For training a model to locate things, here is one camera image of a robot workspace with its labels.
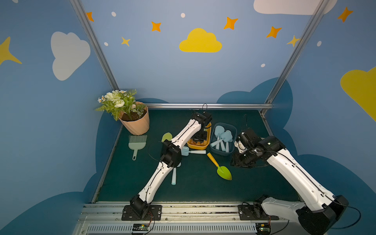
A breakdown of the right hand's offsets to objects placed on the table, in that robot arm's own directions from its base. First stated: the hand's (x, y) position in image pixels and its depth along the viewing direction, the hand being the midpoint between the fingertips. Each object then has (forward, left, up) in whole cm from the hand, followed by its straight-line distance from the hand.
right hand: (235, 162), depth 73 cm
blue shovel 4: (+19, +2, -16) cm, 25 cm away
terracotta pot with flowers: (+25, +64, +13) cm, 70 cm away
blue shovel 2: (+32, +4, -15) cm, 36 cm away
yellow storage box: (+18, +15, -15) cm, 29 cm away
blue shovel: (-5, +32, -16) cm, 37 cm away
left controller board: (-29, +46, -19) cm, 58 cm away
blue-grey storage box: (+14, +4, -15) cm, 21 cm away
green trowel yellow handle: (+3, +4, -18) cm, 19 cm away
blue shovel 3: (+22, +6, -16) cm, 28 cm away
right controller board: (-25, -16, -21) cm, 37 cm away
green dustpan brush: (+19, +62, -17) cm, 67 cm away
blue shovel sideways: (+15, +27, -18) cm, 36 cm away
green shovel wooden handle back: (+26, +42, -17) cm, 52 cm away
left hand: (+22, +17, -13) cm, 31 cm away
